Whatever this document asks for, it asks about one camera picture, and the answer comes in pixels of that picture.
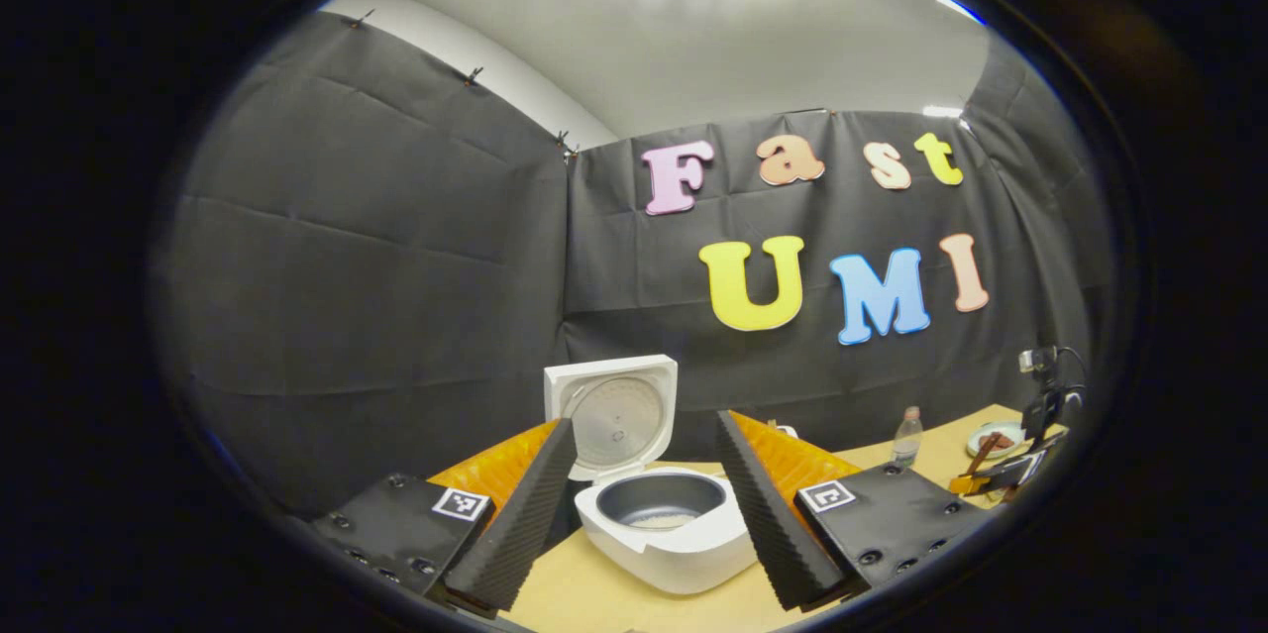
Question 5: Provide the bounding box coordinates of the white rice cooker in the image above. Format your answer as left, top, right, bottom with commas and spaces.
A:
543, 354, 759, 596

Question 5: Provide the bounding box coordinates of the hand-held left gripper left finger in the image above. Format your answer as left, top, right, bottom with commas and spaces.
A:
312, 417, 579, 614

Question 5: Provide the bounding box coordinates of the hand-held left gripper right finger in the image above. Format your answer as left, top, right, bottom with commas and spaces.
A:
713, 409, 992, 612

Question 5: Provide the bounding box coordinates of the clear plastic bottle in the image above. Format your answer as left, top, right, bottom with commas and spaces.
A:
892, 405, 924, 469

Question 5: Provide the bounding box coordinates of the black backdrop cloth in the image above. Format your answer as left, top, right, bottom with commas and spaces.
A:
149, 9, 1120, 515

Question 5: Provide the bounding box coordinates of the pale green plate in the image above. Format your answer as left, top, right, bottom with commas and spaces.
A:
966, 420, 1026, 461

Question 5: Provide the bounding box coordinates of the brown wooden spoon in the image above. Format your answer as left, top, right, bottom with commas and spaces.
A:
966, 432, 1004, 480

